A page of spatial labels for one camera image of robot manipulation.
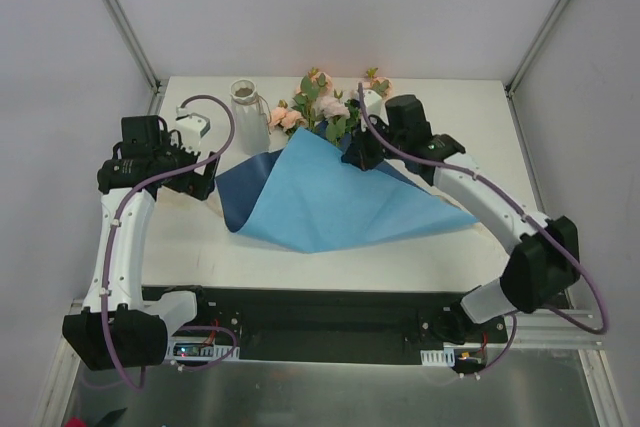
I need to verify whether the pink rose stem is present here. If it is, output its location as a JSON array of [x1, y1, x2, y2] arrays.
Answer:
[[316, 96, 351, 145]]

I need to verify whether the blue wrapping paper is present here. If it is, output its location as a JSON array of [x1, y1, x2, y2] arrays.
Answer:
[[216, 130, 476, 253]]

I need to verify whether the peach rose stem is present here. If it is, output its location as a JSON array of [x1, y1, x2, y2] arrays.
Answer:
[[268, 100, 307, 137]]

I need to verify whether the orange rose stem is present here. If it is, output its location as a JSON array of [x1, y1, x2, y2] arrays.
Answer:
[[363, 67, 393, 99]]

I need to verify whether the cream printed ribbon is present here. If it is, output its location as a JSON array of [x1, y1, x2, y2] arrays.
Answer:
[[158, 191, 224, 218]]

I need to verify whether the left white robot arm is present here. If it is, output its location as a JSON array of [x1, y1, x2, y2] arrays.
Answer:
[[62, 114, 217, 371]]

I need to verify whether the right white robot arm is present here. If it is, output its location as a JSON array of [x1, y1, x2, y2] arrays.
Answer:
[[342, 91, 581, 345]]

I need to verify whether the white ribbed ceramic vase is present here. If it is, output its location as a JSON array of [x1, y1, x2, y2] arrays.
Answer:
[[230, 79, 270, 156]]

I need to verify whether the black object at bottom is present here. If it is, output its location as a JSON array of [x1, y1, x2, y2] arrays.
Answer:
[[95, 407, 127, 427]]

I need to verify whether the red object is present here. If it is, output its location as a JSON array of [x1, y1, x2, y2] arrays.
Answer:
[[63, 417, 87, 427]]

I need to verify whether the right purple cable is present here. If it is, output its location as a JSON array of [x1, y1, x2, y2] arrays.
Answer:
[[357, 80, 610, 382]]

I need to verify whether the purple cable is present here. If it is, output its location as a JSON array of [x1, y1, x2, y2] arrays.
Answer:
[[79, 94, 237, 392], [357, 80, 610, 382]]

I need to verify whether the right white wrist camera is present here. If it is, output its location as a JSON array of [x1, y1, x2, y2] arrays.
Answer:
[[356, 89, 384, 118]]

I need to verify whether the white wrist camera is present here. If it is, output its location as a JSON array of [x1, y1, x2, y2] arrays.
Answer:
[[356, 89, 384, 118], [175, 107, 211, 152]]

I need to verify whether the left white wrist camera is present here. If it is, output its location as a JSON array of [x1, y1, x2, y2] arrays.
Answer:
[[175, 107, 211, 152]]

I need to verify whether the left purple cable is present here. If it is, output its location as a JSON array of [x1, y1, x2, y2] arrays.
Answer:
[[79, 94, 237, 392]]

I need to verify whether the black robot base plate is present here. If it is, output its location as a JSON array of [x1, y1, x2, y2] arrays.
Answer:
[[142, 284, 519, 366]]

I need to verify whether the left white cable duct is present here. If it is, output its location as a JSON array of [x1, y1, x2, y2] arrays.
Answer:
[[165, 341, 240, 363]]

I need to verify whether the white cable duct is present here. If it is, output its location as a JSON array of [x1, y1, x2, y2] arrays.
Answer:
[[420, 348, 455, 368], [165, 341, 240, 363]]

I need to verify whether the left aluminium frame post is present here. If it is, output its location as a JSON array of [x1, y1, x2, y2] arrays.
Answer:
[[102, 0, 162, 95]]

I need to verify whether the aluminium frame post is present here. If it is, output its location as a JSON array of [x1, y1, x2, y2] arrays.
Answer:
[[102, 0, 162, 95], [505, 0, 573, 99]]

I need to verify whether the right white cable duct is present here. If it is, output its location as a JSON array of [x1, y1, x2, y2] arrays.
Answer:
[[420, 348, 455, 368]]

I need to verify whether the aluminium frame rail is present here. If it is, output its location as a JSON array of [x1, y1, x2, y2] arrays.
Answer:
[[69, 296, 604, 348]]

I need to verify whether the right aluminium frame post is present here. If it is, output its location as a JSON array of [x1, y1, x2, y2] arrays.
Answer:
[[505, 0, 573, 99]]

